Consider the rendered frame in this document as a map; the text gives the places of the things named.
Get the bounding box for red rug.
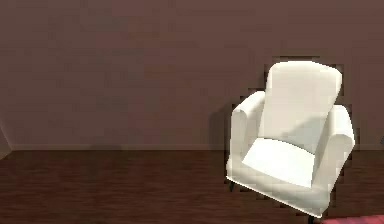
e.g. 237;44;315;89
319;213;384;224

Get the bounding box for white armchair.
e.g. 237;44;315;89
225;60;356;224

